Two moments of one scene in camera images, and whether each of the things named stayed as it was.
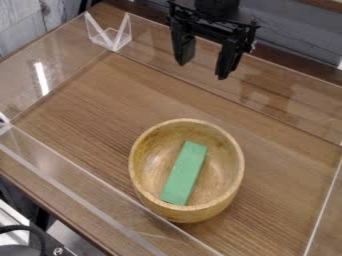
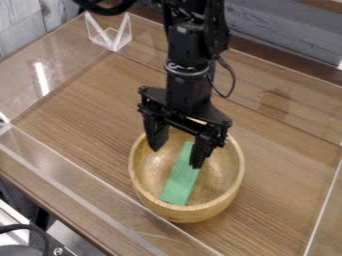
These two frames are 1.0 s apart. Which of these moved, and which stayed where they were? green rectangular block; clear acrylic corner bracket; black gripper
Moved: black gripper
Stayed: clear acrylic corner bracket; green rectangular block
